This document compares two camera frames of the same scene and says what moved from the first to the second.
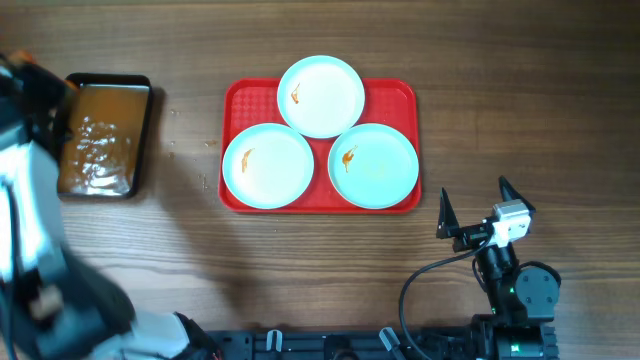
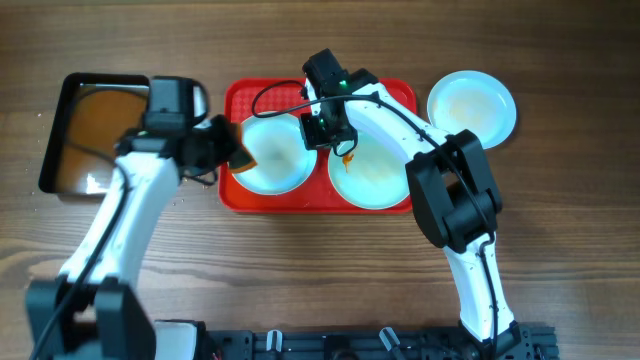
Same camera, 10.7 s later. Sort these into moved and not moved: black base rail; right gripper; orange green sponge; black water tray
Moved: right gripper; orange green sponge
Not moved: black water tray; black base rail
